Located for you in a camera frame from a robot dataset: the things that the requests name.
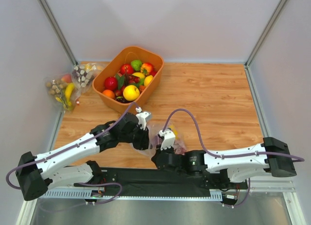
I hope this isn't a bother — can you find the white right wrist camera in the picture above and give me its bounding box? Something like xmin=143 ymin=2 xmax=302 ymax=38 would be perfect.
xmin=157 ymin=129 xmax=175 ymax=151

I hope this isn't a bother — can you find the clear bag with banana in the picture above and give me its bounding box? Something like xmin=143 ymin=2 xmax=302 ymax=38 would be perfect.
xmin=45 ymin=74 xmax=81 ymax=112

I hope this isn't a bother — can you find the yellow fake lemon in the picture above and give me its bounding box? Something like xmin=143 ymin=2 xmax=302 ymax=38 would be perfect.
xmin=123 ymin=85 xmax=140 ymax=102
xmin=143 ymin=75 xmax=154 ymax=87

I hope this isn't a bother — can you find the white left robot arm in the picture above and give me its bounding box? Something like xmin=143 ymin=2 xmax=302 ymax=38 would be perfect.
xmin=16 ymin=111 xmax=152 ymax=201

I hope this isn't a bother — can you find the red fake grape bunch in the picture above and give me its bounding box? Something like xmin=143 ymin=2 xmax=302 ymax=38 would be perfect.
xmin=173 ymin=142 xmax=187 ymax=155

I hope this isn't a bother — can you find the red fake apple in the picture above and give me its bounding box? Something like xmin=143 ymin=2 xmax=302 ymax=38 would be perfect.
xmin=104 ymin=77 xmax=118 ymax=91
xmin=120 ymin=64 xmax=134 ymax=75

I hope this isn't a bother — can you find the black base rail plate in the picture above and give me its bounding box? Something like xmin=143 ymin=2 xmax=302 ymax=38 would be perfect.
xmin=86 ymin=160 xmax=248 ymax=197

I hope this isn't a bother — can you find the orange plastic basket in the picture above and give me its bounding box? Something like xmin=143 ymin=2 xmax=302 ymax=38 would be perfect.
xmin=92 ymin=46 xmax=165 ymax=115

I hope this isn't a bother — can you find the red fake apple in basket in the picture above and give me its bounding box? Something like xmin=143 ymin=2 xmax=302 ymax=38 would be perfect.
xmin=120 ymin=64 xmax=134 ymax=75

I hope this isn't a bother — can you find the yellow fake pear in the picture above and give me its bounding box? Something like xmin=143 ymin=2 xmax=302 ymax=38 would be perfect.
xmin=169 ymin=124 xmax=178 ymax=137

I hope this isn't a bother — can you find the fake orange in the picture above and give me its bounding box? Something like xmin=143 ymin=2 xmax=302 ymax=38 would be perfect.
xmin=102 ymin=89 xmax=115 ymax=100

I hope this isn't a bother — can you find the yellow fake lemon in basket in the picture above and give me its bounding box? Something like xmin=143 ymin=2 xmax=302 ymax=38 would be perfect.
xmin=143 ymin=75 xmax=154 ymax=87

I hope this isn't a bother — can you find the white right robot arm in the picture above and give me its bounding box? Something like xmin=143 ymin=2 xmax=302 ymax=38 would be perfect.
xmin=151 ymin=137 xmax=297 ymax=183

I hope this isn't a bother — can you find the clear polka dot zip bag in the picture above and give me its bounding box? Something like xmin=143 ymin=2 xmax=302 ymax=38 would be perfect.
xmin=137 ymin=121 xmax=187 ymax=157

